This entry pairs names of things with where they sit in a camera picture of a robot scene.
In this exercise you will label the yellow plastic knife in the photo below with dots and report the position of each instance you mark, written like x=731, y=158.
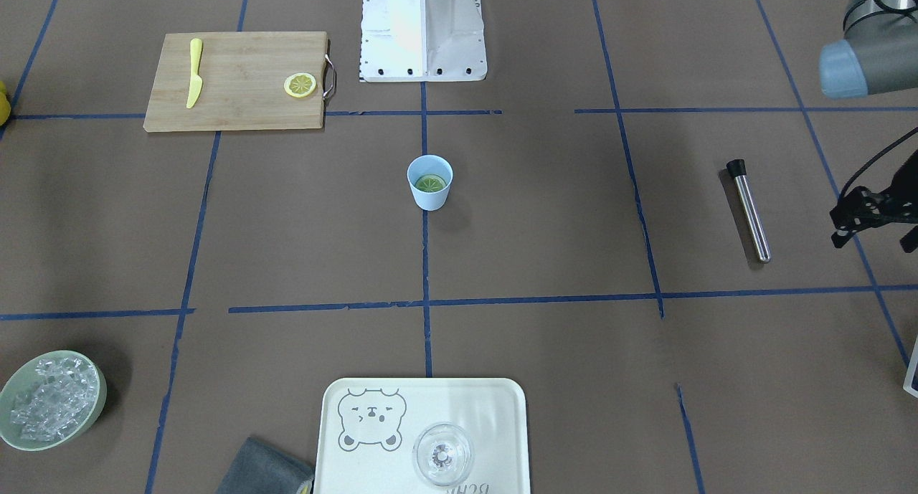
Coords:
x=195, y=84

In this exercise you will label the yellow whole lemon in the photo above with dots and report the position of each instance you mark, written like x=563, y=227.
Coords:
x=5, y=105

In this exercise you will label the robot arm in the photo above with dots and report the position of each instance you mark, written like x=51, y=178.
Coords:
x=877, y=54

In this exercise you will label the green bowl of ice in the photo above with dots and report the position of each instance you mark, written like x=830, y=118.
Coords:
x=51, y=400

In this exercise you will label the lemon slice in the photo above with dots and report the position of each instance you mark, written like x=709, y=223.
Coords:
x=300, y=85
x=430, y=183

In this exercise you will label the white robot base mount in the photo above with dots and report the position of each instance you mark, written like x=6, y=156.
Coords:
x=422, y=41

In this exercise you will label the wooden cutting board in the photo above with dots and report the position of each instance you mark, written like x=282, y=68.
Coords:
x=243, y=82

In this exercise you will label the light blue cup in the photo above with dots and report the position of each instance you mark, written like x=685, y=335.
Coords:
x=429, y=164

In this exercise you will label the clear wine glass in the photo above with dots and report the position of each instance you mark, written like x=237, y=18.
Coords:
x=443, y=455

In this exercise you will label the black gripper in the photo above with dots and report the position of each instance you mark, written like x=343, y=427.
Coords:
x=869, y=209

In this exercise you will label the cream bear tray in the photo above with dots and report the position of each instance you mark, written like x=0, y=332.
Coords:
x=369, y=427

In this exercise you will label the steel muddler black tip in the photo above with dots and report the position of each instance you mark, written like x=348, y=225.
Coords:
x=738, y=172

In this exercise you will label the grey folded cloth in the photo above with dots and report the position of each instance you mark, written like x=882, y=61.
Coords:
x=261, y=468

